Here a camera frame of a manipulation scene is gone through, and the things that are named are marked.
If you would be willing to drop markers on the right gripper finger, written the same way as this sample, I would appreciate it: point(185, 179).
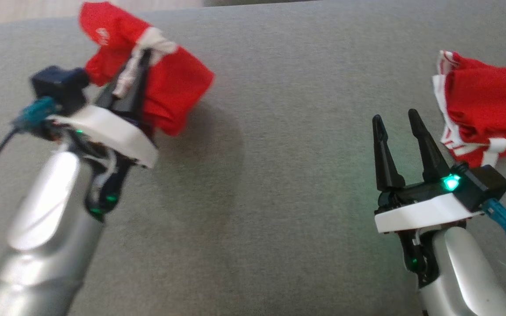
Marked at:
point(384, 166)
point(431, 158)

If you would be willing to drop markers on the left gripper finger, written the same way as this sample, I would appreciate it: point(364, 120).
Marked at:
point(141, 96)
point(117, 104)

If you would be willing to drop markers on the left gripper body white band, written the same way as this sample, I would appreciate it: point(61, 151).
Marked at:
point(117, 131)

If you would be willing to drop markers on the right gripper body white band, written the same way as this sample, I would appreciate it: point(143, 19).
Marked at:
point(424, 208)

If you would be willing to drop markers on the red shorts with white stripe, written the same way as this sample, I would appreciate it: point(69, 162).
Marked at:
point(169, 87)

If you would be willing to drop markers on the red basketball jersey white trim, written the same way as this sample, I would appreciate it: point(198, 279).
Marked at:
point(490, 101)

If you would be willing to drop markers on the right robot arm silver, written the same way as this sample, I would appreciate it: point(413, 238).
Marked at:
point(464, 272)

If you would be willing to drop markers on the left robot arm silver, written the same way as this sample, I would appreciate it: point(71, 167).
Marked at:
point(46, 219)

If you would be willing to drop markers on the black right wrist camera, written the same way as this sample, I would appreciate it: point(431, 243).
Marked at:
point(486, 184)

